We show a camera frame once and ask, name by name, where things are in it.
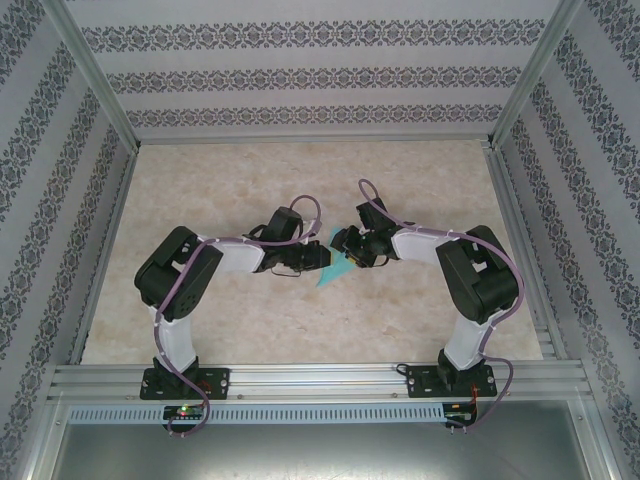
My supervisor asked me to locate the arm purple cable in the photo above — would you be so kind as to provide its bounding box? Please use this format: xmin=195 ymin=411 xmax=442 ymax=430
xmin=357 ymin=178 xmax=526 ymax=436
xmin=153 ymin=193 xmax=324 ymax=440

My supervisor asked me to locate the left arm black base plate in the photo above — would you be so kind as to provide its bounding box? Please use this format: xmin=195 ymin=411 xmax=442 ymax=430
xmin=139 ymin=367 xmax=232 ymax=401

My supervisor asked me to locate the slotted grey cable duct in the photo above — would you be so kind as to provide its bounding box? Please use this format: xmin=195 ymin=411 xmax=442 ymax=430
xmin=67 ymin=403 xmax=446 ymax=424

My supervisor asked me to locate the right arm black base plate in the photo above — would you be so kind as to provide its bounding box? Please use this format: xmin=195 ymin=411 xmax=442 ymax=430
xmin=397 ymin=364 xmax=499 ymax=400

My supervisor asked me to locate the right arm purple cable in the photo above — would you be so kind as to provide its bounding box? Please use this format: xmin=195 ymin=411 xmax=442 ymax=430
xmin=357 ymin=178 xmax=526 ymax=436

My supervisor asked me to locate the teal cloth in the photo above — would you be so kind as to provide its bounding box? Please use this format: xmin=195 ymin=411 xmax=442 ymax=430
xmin=314 ymin=227 xmax=361 ymax=290

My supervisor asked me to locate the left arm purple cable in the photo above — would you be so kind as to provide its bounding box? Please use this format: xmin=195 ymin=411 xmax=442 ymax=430
xmin=153 ymin=193 xmax=324 ymax=440

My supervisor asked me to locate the circuit board with green light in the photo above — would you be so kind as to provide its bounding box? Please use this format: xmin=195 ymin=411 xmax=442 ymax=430
xmin=163 ymin=405 xmax=206 ymax=420

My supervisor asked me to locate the aluminium frame post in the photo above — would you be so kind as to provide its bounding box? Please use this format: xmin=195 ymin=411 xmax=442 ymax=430
xmin=487 ymin=0 xmax=586 ymax=149
xmin=42 ymin=0 xmax=141 ymax=151

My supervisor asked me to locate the grey metal sheet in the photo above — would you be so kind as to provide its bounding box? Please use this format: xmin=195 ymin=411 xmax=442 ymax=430
xmin=47 ymin=399 xmax=601 ymax=480

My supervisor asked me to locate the wide aluminium mounting rail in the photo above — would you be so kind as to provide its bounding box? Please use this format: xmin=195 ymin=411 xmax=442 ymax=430
xmin=47 ymin=363 xmax=594 ymax=401

